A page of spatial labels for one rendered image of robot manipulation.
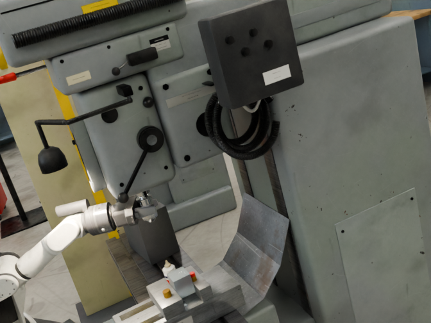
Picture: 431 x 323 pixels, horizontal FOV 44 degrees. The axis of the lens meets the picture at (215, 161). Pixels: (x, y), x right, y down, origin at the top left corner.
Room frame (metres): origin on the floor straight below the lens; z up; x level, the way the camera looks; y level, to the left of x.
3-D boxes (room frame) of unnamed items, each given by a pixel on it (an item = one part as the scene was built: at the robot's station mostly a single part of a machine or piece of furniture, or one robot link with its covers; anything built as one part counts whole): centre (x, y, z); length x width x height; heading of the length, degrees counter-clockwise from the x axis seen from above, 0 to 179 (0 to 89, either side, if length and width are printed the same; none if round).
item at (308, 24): (1.63, -0.24, 1.66); 0.80 x 0.23 x 0.20; 107
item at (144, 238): (1.83, 0.31, 1.03); 0.22 x 0.12 x 0.20; 25
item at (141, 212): (1.45, 0.24, 1.23); 0.06 x 0.02 x 0.03; 86
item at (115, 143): (1.49, 0.23, 1.47); 0.21 x 0.19 x 0.32; 17
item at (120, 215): (1.49, 0.32, 1.23); 0.13 x 0.12 x 0.10; 176
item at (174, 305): (1.32, 0.24, 1.02); 0.15 x 0.06 x 0.04; 20
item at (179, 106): (1.54, 0.05, 1.47); 0.24 x 0.19 x 0.26; 17
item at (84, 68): (1.50, 0.19, 1.68); 0.34 x 0.24 x 0.10; 107
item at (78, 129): (1.45, 0.34, 1.45); 0.04 x 0.04 x 0.21; 17
